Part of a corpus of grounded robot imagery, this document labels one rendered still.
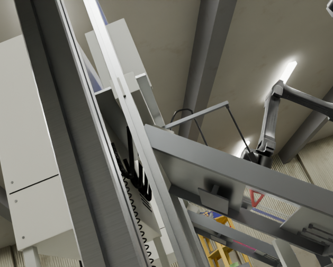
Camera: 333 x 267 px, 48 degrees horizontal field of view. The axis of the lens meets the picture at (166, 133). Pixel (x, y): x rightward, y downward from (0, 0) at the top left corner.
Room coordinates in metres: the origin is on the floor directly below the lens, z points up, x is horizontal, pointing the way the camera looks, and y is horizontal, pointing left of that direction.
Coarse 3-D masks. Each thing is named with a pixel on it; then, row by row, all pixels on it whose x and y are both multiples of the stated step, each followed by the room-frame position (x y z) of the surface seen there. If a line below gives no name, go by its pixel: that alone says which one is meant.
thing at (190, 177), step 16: (160, 160) 1.30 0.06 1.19; (176, 160) 1.22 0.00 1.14; (176, 176) 1.48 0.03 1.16; (192, 176) 1.37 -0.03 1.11; (208, 176) 1.28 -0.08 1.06; (192, 192) 1.68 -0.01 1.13; (208, 192) 1.35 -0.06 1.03; (224, 192) 1.43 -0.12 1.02; (240, 192) 1.33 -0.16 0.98; (224, 208) 1.53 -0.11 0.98
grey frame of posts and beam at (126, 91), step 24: (96, 24) 0.97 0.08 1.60; (120, 72) 0.97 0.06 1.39; (120, 96) 0.97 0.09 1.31; (144, 120) 1.18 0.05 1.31; (144, 144) 0.97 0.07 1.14; (144, 168) 0.97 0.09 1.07; (168, 192) 0.99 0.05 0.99; (168, 216) 0.98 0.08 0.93; (192, 240) 1.71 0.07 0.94; (192, 264) 0.97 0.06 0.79
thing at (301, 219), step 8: (304, 208) 1.21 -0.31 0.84; (296, 216) 1.36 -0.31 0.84; (304, 216) 1.31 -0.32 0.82; (312, 216) 1.27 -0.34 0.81; (320, 216) 1.23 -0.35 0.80; (328, 216) 1.20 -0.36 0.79; (288, 224) 1.55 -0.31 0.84; (296, 224) 1.49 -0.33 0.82; (304, 224) 1.43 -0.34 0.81; (312, 224) 1.39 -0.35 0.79; (320, 224) 1.34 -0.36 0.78; (328, 224) 1.30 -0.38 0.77; (296, 232) 1.64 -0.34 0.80; (304, 232) 1.50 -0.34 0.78; (312, 232) 1.52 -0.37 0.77; (320, 232) 1.46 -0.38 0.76; (328, 232) 1.41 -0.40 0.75; (320, 240) 1.61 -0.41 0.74
